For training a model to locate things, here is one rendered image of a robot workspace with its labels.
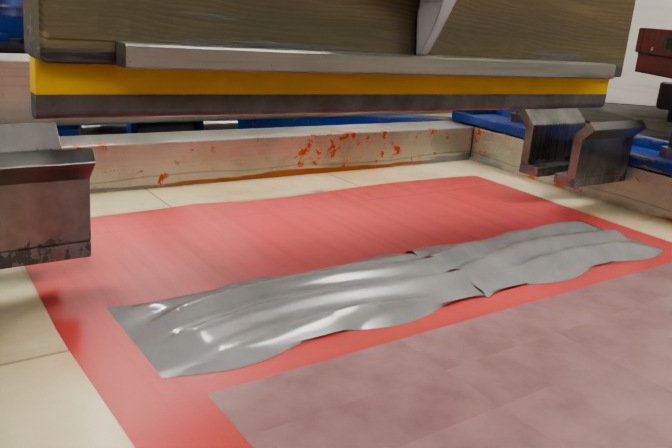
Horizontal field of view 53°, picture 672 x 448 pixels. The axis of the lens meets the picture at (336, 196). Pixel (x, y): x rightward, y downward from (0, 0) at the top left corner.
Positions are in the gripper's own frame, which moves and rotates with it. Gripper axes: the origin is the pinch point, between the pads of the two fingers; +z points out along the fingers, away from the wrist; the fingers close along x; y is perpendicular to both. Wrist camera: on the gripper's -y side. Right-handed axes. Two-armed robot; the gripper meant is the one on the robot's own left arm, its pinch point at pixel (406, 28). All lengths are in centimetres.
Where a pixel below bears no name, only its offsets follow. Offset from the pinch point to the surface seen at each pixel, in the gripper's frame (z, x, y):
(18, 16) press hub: 4, -79, 5
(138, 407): 13.5, 9.7, 19.2
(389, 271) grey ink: 12.8, 4.6, 3.3
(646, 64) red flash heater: 5, -47, -106
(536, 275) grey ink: 13.1, 8.0, -5.0
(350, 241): 13.4, -1.6, 1.4
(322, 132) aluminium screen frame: 9.8, -17.7, -7.2
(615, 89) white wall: 19, -111, -200
